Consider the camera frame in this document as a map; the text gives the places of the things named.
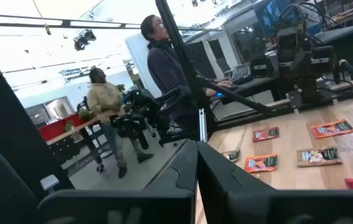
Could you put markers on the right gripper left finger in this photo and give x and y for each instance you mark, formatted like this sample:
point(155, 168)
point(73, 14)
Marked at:
point(132, 208)

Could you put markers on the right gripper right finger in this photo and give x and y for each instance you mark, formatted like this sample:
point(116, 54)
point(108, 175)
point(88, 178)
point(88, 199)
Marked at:
point(288, 208)

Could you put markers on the orange tea packet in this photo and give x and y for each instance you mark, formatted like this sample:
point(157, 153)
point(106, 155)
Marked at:
point(261, 163)
point(332, 128)

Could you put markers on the beige tea packet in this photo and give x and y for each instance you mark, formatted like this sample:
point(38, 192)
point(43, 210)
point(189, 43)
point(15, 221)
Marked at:
point(232, 155)
point(318, 156)

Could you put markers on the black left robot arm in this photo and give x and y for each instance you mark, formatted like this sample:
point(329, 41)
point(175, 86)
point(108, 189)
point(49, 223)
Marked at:
point(304, 71)

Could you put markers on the computer monitor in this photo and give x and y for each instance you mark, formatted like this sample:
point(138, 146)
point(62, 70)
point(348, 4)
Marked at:
point(269, 15)

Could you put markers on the grey desk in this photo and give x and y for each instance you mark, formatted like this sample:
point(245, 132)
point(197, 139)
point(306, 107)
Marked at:
point(344, 32)

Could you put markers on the wooden desk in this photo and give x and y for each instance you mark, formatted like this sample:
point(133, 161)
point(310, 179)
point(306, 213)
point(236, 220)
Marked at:
point(79, 127)

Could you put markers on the small potted plant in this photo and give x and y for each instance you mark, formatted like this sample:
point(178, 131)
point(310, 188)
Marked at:
point(85, 115)
point(68, 126)

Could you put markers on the person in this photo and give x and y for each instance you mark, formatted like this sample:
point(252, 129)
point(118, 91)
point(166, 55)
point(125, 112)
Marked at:
point(167, 68)
point(104, 102)

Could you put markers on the red desk divider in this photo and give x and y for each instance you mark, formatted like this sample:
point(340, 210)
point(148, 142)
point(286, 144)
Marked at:
point(54, 129)

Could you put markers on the black panel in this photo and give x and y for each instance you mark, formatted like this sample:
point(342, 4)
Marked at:
point(8, 124)

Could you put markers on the black ceiling spotlight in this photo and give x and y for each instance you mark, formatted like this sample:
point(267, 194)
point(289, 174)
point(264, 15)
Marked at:
point(84, 39)

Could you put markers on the black frame crossbar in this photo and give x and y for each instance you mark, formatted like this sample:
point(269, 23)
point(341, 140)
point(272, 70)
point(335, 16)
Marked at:
point(101, 24)

